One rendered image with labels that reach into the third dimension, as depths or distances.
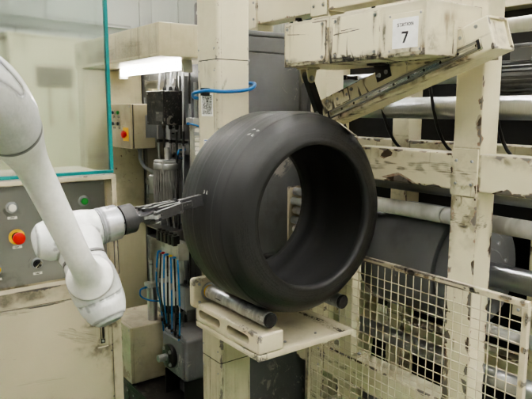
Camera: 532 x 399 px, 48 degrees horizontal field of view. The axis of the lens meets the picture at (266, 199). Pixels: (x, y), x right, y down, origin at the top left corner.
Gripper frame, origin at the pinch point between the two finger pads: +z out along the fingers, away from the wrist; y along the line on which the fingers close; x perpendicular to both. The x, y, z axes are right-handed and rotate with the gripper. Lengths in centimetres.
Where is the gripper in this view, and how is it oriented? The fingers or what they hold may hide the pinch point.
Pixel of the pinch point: (190, 202)
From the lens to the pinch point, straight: 160.5
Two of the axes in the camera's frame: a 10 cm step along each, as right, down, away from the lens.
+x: 1.1, 9.7, 2.3
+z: 8.0, -2.3, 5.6
